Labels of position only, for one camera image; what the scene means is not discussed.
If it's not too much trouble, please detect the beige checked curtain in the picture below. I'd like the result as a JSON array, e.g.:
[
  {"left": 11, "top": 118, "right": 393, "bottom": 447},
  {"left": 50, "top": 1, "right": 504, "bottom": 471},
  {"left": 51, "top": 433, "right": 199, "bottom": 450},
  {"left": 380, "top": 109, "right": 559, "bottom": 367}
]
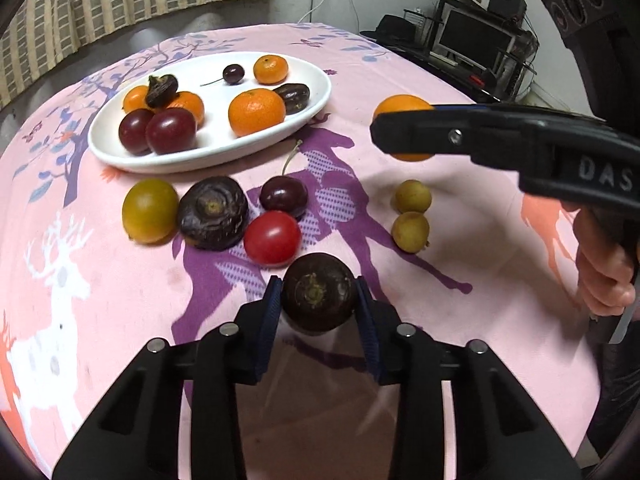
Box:
[{"left": 0, "top": 0, "right": 278, "bottom": 108}]

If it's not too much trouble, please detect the pink deer print tablecloth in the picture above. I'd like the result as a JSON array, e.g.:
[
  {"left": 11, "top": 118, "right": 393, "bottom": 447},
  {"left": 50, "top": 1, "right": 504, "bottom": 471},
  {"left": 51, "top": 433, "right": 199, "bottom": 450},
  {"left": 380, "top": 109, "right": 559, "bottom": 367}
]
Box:
[{"left": 0, "top": 22, "right": 608, "bottom": 480}]

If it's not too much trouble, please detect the white oval plate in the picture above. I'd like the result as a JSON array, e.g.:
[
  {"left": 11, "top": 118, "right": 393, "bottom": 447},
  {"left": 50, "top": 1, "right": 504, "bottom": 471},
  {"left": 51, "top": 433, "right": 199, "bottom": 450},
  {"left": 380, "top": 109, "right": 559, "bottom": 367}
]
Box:
[{"left": 88, "top": 51, "right": 333, "bottom": 174}]

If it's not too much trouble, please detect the black hat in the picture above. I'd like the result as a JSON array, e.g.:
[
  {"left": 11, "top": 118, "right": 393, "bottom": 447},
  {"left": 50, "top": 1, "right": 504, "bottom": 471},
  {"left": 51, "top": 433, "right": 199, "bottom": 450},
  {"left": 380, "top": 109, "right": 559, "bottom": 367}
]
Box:
[{"left": 360, "top": 14, "right": 418, "bottom": 48}]

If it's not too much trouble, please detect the computer monitor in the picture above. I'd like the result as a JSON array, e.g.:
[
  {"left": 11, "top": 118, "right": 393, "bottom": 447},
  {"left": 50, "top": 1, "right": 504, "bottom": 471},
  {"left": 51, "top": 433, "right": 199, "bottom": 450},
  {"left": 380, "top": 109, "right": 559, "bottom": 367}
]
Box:
[{"left": 432, "top": 7, "right": 516, "bottom": 68}]

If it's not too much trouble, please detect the large orange mandarin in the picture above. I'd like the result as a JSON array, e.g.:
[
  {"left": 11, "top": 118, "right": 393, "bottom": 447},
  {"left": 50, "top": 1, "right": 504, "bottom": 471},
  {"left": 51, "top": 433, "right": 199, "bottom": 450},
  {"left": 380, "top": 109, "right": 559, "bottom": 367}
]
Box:
[{"left": 228, "top": 88, "right": 286, "bottom": 137}]

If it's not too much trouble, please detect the black computer desk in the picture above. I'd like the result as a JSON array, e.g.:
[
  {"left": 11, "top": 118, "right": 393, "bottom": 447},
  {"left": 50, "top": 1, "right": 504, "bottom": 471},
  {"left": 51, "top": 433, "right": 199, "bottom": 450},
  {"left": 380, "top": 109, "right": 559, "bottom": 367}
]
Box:
[{"left": 360, "top": 0, "right": 541, "bottom": 106}]

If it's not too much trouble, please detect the yellow-green mandarin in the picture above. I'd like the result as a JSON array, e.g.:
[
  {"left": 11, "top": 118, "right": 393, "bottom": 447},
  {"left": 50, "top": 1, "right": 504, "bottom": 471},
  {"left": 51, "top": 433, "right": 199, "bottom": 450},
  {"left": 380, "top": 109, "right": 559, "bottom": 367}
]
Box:
[{"left": 122, "top": 178, "right": 180, "bottom": 245}]

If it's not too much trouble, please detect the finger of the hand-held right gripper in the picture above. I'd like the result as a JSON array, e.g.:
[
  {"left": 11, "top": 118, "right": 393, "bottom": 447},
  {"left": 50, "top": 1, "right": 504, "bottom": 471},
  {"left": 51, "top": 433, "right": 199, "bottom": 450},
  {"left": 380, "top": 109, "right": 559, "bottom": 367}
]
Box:
[
  {"left": 432, "top": 104, "right": 608, "bottom": 123},
  {"left": 370, "top": 109, "right": 556, "bottom": 173}
]

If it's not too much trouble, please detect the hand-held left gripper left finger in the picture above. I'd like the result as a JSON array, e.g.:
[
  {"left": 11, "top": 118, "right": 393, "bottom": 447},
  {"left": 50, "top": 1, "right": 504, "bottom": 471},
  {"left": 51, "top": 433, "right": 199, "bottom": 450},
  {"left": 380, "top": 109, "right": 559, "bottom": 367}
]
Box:
[{"left": 52, "top": 275, "right": 286, "bottom": 480}]

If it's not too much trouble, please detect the yellow-green longan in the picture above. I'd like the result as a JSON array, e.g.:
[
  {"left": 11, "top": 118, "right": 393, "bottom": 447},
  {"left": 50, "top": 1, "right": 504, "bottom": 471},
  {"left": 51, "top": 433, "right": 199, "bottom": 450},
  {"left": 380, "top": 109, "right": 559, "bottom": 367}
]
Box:
[
  {"left": 392, "top": 180, "right": 433, "bottom": 214},
  {"left": 391, "top": 211, "right": 431, "bottom": 254}
]

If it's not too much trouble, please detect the person's right hand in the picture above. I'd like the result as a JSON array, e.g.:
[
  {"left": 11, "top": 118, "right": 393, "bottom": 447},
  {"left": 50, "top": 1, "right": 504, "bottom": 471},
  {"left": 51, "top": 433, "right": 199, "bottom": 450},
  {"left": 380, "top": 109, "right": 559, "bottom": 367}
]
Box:
[{"left": 572, "top": 210, "right": 640, "bottom": 317}]

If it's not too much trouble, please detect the red cherry tomato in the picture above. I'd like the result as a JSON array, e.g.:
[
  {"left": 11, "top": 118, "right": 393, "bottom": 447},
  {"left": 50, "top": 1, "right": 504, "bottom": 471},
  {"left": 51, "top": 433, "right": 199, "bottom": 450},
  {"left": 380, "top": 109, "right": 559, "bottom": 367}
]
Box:
[{"left": 243, "top": 210, "right": 303, "bottom": 267}]

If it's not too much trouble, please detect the black speaker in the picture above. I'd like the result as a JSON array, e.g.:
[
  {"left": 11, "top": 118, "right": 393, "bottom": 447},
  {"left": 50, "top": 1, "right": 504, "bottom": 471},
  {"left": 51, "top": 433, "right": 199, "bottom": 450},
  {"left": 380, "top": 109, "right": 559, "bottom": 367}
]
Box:
[{"left": 487, "top": 0, "right": 527, "bottom": 17}]

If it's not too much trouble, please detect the dark red plum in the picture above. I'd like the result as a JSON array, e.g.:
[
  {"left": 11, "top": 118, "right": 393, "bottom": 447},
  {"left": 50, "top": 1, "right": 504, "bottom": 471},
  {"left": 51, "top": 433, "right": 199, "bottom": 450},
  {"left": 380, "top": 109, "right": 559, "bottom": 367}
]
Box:
[
  {"left": 118, "top": 108, "right": 155, "bottom": 155},
  {"left": 145, "top": 107, "right": 197, "bottom": 155}
]

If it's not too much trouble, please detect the dark red cherry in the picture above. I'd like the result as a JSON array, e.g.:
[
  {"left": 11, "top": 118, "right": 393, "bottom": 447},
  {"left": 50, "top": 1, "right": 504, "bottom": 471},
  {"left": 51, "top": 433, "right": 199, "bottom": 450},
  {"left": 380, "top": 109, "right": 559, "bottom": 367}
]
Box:
[
  {"left": 201, "top": 64, "right": 245, "bottom": 87},
  {"left": 259, "top": 140, "right": 309, "bottom": 221}
]

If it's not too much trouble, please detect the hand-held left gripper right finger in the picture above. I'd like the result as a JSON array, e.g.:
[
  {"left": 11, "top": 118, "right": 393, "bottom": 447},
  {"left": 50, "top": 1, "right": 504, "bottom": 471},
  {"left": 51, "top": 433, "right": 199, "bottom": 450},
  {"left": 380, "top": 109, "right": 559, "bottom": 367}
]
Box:
[{"left": 352, "top": 275, "right": 583, "bottom": 480}]

